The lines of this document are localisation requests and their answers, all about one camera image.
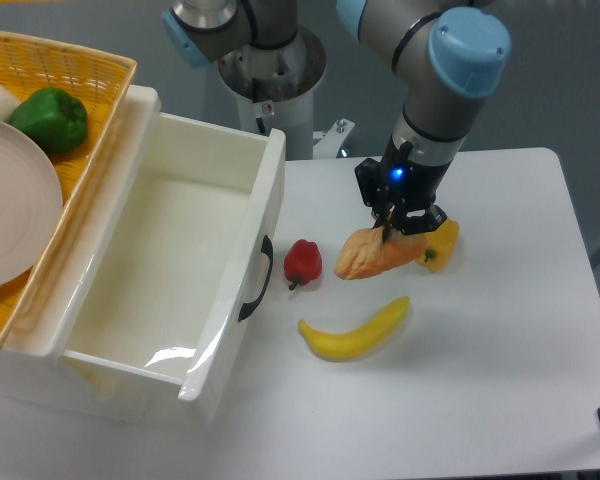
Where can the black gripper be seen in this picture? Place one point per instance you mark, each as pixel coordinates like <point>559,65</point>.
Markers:
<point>401,178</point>

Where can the orange triangle bread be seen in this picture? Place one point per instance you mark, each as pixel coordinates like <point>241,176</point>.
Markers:
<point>366,254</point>

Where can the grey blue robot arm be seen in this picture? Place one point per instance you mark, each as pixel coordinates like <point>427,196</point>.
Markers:
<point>449,54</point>

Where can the open upper white drawer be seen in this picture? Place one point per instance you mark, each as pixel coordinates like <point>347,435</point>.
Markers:
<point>166,296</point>

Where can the white drawer cabinet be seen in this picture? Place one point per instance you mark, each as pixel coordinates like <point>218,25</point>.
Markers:
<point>33,366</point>

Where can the yellow bell pepper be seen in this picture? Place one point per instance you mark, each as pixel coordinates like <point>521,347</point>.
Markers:
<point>440,246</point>

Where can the red bell pepper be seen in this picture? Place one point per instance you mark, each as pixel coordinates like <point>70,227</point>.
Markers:
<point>302,264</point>

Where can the yellow banana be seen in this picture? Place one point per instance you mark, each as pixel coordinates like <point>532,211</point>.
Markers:
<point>360,341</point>

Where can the yellow woven basket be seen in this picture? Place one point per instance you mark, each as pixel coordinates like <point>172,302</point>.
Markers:
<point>72,94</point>

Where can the green bell pepper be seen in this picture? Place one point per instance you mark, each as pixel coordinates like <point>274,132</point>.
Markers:
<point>53,119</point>

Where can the beige ribbed plate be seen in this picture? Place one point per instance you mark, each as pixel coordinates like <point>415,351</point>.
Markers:
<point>31,202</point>

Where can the black drawer handle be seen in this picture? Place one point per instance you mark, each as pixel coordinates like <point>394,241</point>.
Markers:
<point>261,278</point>

